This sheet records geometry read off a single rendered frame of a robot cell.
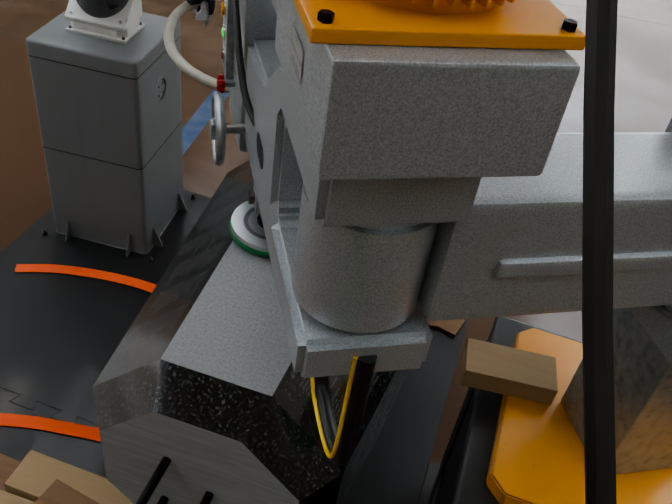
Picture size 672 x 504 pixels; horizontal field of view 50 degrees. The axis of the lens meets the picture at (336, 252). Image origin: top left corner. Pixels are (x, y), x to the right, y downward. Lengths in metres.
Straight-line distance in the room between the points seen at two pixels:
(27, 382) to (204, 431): 1.20
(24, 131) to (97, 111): 1.18
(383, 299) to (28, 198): 2.57
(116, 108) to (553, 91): 2.07
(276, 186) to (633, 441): 0.84
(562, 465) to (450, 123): 0.99
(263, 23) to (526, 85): 0.79
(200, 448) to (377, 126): 0.99
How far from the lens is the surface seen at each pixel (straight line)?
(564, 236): 1.01
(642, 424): 1.49
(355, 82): 0.67
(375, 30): 0.69
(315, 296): 0.99
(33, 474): 2.16
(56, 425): 2.48
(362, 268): 0.92
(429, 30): 0.71
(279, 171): 1.17
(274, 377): 1.50
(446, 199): 0.88
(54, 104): 2.79
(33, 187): 3.45
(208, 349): 1.55
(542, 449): 1.59
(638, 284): 1.16
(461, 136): 0.74
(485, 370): 1.61
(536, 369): 1.66
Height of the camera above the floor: 1.98
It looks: 40 degrees down
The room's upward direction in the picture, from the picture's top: 9 degrees clockwise
